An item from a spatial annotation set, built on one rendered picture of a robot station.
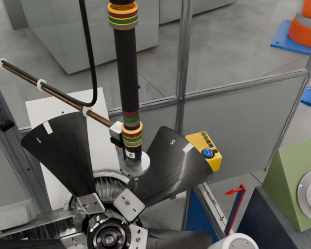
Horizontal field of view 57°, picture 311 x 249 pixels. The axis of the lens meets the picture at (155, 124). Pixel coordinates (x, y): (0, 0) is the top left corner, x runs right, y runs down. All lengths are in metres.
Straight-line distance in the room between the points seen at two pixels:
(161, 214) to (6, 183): 1.10
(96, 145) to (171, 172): 0.32
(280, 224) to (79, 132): 0.85
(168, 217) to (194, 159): 1.40
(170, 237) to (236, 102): 1.06
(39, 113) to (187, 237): 0.64
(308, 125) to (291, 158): 2.04
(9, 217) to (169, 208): 1.46
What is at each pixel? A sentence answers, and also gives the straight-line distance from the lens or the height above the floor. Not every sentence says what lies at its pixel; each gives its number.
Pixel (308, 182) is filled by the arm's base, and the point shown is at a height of 1.07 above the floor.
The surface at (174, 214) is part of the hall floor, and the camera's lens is 2.26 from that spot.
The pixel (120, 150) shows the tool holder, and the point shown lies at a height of 1.49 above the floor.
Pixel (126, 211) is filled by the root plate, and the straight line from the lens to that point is 0.87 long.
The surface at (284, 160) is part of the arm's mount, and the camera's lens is 1.18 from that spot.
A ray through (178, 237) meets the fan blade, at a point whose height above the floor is 1.08.
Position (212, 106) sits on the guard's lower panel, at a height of 0.88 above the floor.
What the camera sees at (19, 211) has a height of 1.16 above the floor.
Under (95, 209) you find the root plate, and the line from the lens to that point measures 0.86.
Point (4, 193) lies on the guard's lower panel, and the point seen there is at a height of 0.58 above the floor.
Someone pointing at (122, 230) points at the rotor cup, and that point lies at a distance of 0.83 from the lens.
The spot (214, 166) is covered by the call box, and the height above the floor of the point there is 1.02.
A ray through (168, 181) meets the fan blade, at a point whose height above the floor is 1.28.
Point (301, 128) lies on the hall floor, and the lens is 3.16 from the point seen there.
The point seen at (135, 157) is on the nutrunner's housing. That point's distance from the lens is 0.63.
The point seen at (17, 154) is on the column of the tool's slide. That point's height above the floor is 1.01.
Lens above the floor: 1.97
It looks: 44 degrees down
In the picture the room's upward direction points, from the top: straight up
